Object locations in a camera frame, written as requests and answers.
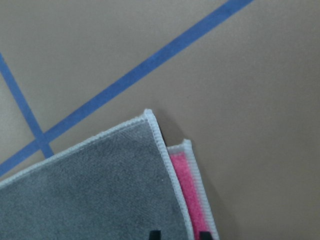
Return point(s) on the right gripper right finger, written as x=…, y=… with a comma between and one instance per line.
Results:
x=205, y=235

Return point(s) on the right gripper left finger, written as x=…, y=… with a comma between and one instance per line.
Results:
x=155, y=235

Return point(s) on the pink and grey towel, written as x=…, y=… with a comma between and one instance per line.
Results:
x=118, y=185

